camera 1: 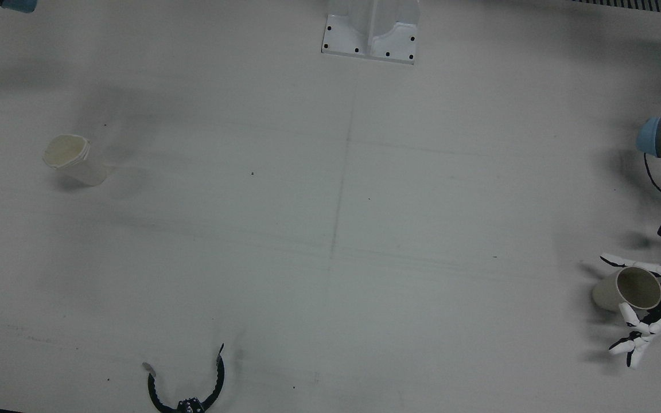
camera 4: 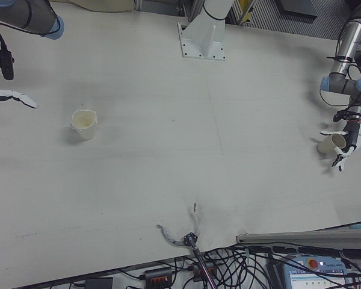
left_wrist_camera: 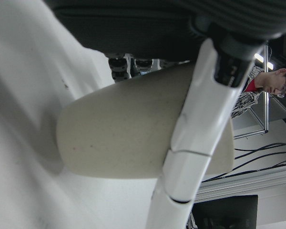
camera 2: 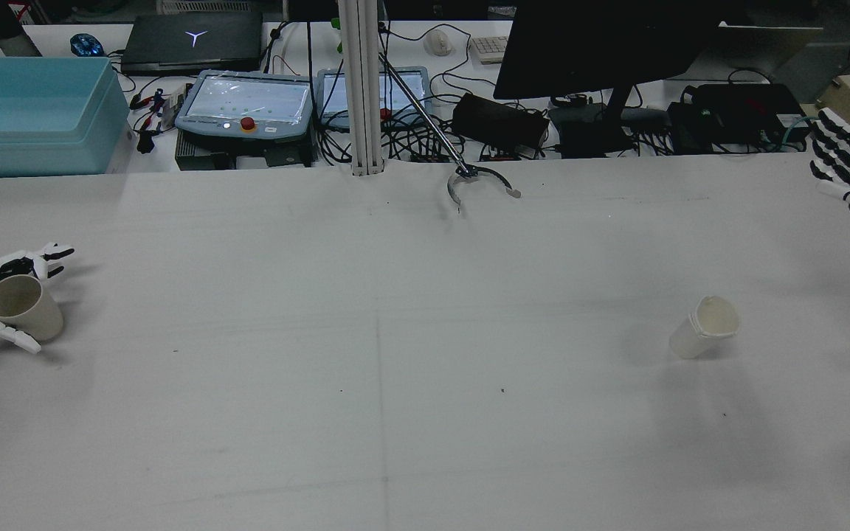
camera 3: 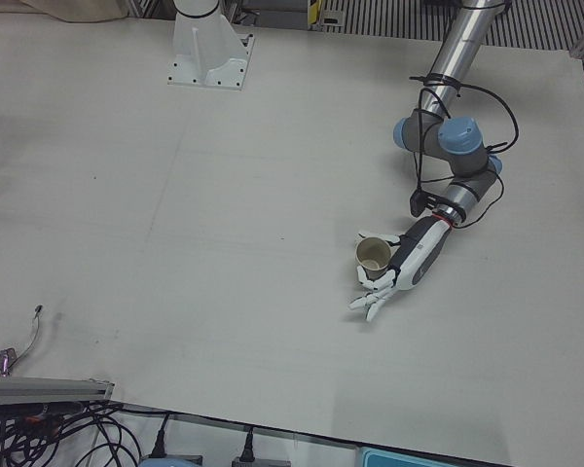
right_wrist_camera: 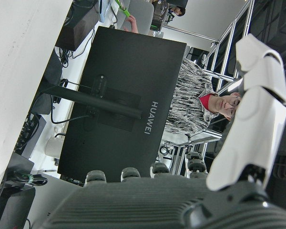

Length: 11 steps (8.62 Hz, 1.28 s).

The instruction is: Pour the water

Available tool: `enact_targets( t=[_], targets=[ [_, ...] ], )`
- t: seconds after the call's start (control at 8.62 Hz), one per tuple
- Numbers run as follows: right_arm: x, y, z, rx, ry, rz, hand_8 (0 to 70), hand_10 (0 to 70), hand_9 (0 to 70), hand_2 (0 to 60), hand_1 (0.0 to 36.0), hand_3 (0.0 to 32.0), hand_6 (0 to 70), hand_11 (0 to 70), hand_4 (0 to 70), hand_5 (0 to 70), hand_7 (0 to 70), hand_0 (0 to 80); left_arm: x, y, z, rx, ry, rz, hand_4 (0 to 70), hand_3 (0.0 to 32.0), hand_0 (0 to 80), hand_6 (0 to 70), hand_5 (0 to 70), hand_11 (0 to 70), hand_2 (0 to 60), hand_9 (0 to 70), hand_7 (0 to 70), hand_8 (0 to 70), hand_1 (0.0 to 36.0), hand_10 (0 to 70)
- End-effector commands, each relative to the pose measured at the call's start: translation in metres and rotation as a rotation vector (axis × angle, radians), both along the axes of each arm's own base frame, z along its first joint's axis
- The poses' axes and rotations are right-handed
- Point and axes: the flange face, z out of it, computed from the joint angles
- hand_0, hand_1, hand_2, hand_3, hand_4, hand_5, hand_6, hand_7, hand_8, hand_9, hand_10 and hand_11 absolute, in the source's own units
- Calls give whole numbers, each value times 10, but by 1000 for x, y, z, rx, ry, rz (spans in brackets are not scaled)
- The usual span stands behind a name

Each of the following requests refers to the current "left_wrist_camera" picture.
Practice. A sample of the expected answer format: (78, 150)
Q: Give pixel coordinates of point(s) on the beige paper cup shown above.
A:
(121, 131)

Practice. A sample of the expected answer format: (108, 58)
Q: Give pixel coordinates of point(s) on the black monitor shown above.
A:
(226, 212)

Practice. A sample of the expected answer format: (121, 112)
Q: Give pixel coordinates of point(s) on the person in patterned shirt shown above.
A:
(274, 81)

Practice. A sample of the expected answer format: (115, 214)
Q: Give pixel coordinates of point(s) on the aluminium profile rail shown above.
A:
(248, 183)

